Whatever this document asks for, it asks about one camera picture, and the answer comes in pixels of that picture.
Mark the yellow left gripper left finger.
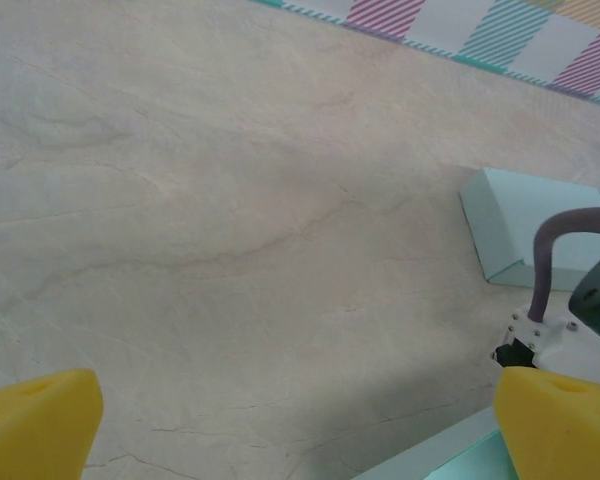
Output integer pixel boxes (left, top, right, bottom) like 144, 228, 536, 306
0, 368, 105, 480

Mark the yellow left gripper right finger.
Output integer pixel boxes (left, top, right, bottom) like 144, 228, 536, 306
496, 367, 600, 480

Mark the light teal paper box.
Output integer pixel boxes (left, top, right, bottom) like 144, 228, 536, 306
349, 405, 519, 480
458, 167, 600, 292

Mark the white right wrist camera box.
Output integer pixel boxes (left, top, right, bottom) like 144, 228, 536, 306
489, 307, 600, 389

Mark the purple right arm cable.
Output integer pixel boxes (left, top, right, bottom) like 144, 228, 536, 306
527, 205, 600, 324

